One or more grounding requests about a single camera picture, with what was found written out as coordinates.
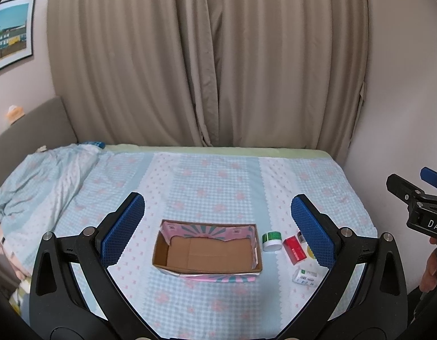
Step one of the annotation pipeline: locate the white pill bottle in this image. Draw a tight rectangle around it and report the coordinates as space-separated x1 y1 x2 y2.
292 267 319 287

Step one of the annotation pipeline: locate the yellow tape roll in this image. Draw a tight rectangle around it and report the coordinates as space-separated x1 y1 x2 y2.
307 246 316 260

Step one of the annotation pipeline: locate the red rectangular box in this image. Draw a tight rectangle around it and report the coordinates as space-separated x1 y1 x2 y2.
283 236 307 265

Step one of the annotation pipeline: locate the green white round jar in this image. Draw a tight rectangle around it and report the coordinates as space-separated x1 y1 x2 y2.
262 231 282 252

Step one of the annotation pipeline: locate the red silver small jar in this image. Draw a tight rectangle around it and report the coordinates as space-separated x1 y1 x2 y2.
297 231 306 244

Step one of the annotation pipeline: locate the right hand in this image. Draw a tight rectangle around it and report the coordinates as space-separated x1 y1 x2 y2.
419 249 437 293

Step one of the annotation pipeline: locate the light blue blanket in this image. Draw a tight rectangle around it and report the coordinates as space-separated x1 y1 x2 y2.
0 144 103 279

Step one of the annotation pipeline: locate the open cardboard box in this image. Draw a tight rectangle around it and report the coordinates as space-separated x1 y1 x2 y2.
152 220 262 282

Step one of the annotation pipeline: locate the green mattress edge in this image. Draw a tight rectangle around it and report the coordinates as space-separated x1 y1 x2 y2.
105 144 332 159

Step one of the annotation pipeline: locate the blue item behind blanket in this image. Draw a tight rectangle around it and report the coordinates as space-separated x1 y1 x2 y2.
82 141 105 149

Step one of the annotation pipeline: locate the beige curtain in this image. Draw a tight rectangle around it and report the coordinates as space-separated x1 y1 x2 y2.
47 0 369 163

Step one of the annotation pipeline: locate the grey headboard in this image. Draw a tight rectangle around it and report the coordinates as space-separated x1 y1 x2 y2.
0 97 78 187

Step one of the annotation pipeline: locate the plush toy on headboard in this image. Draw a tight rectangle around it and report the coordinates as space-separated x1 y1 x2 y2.
7 105 25 124

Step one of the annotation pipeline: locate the framed picture on wall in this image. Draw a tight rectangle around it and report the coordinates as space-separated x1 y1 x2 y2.
0 0 36 71

